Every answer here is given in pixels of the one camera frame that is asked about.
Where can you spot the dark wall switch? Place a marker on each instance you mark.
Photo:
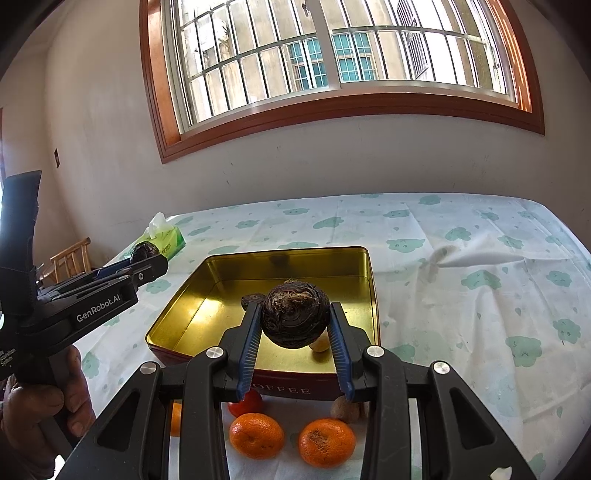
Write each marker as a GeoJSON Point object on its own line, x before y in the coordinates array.
{"type": "Point", "coordinates": [57, 158]}

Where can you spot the cloud print tablecloth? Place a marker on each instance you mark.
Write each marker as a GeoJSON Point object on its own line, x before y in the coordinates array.
{"type": "Point", "coordinates": [461, 300]}

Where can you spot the tan walnut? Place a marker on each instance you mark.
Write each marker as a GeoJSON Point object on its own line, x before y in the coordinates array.
{"type": "Point", "coordinates": [345, 410]}

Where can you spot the red and gold tin box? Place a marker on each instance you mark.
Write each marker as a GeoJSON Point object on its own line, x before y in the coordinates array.
{"type": "Point", "coordinates": [212, 286]}

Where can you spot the green tissue pack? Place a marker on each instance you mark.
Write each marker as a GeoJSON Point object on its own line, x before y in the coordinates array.
{"type": "Point", "coordinates": [168, 240]}

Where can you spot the light wooden chair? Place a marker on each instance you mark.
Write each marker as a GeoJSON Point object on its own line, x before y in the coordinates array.
{"type": "Point", "coordinates": [69, 258]}

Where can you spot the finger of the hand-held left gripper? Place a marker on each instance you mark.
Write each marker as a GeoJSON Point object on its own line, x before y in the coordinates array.
{"type": "Point", "coordinates": [113, 268]}
{"type": "Point", "coordinates": [145, 274]}

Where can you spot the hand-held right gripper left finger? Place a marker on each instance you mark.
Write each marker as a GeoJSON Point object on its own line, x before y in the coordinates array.
{"type": "Point", "coordinates": [247, 353]}

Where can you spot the person's left hand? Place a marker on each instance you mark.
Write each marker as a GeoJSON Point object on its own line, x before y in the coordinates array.
{"type": "Point", "coordinates": [76, 392]}

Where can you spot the large dark water chestnut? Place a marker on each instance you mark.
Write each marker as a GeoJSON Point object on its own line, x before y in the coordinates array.
{"type": "Point", "coordinates": [295, 318]}

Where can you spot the small red tomato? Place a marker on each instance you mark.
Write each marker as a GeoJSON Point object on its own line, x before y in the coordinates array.
{"type": "Point", "coordinates": [247, 404]}

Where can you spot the mandarin orange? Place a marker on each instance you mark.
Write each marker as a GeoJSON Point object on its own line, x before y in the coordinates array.
{"type": "Point", "coordinates": [327, 441]}
{"type": "Point", "coordinates": [176, 417]}
{"type": "Point", "coordinates": [256, 435]}

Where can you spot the wooden framed barred window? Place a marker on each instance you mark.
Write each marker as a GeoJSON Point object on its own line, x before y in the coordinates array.
{"type": "Point", "coordinates": [323, 46]}

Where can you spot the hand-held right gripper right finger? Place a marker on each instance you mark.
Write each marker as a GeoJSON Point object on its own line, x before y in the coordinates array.
{"type": "Point", "coordinates": [342, 357]}

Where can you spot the small kumquat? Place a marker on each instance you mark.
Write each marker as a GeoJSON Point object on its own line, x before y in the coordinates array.
{"type": "Point", "coordinates": [321, 344]}

